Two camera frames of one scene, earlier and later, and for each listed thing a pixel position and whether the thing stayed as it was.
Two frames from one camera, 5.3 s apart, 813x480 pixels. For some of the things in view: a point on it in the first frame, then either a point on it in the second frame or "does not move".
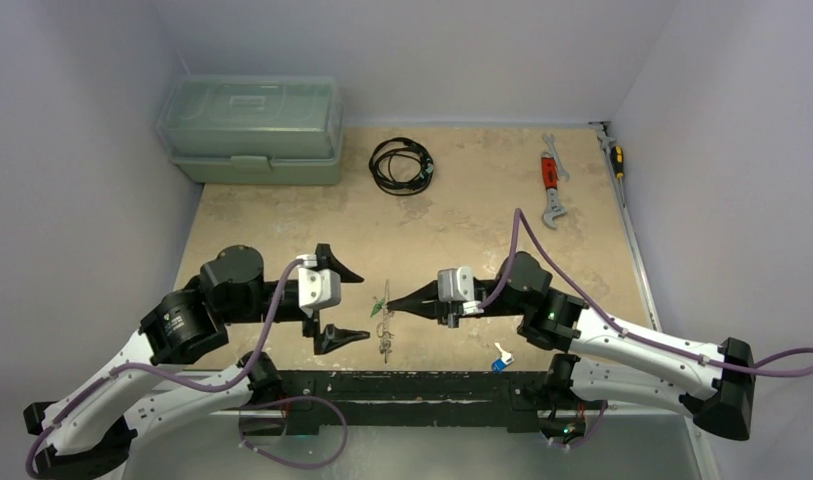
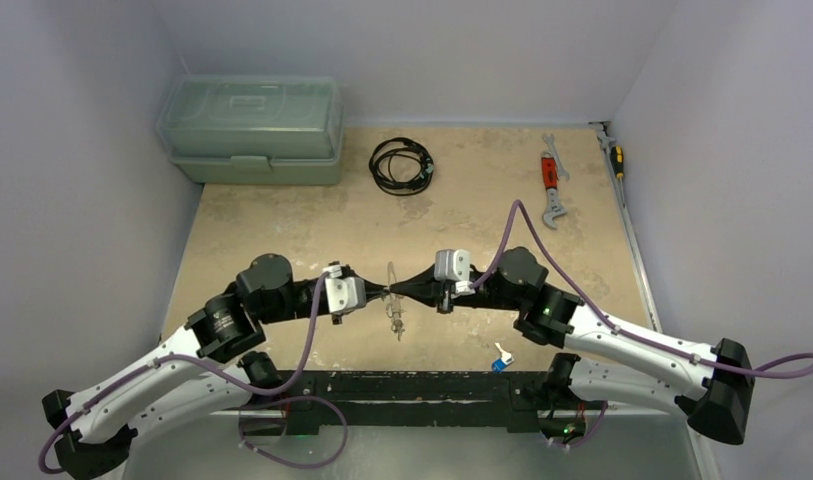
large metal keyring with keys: (383, 329) to (394, 309)
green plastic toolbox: (254, 130) does not move
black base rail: (509, 398) does not move
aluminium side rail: (605, 137) does not move
